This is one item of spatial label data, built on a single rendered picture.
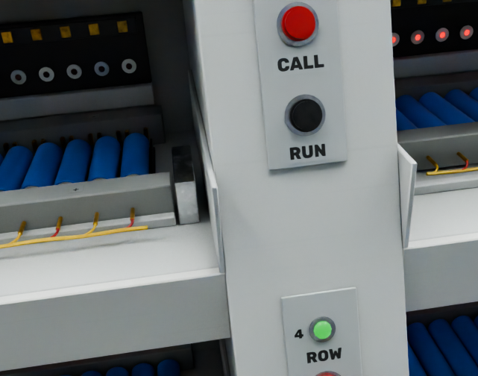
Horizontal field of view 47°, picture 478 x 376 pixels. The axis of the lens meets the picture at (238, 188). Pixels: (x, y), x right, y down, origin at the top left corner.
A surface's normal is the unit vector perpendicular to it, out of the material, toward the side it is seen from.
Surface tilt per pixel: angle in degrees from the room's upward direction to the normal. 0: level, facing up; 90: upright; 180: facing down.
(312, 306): 90
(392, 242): 90
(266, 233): 90
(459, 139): 109
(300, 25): 90
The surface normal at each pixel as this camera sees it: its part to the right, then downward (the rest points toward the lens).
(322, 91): 0.11, 0.17
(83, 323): 0.14, 0.48
